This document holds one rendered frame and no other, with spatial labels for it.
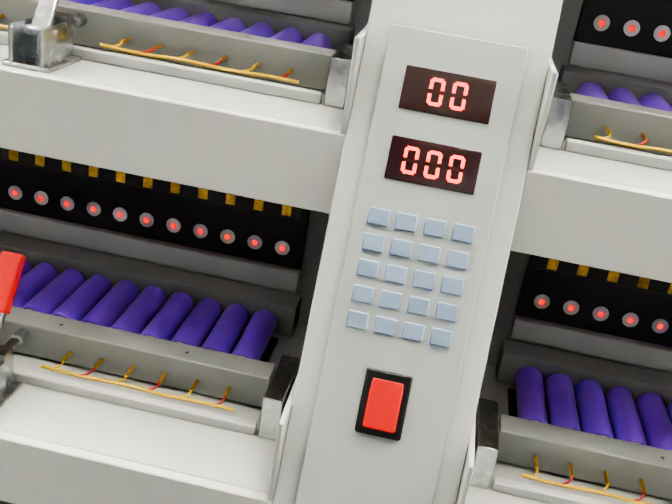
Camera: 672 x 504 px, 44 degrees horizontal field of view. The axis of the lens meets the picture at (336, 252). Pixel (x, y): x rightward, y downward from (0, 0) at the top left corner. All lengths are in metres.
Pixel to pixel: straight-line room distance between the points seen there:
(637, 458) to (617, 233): 0.14
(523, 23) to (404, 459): 0.23
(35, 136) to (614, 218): 0.31
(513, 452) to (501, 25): 0.24
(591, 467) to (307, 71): 0.29
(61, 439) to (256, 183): 0.18
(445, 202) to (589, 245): 0.08
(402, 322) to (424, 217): 0.05
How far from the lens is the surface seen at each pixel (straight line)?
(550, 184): 0.43
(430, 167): 0.42
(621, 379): 0.60
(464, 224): 0.42
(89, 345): 0.54
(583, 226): 0.44
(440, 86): 0.43
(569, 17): 0.65
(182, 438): 0.49
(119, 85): 0.47
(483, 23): 0.44
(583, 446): 0.52
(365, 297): 0.42
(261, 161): 0.44
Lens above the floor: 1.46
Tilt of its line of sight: 3 degrees down
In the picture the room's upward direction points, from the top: 11 degrees clockwise
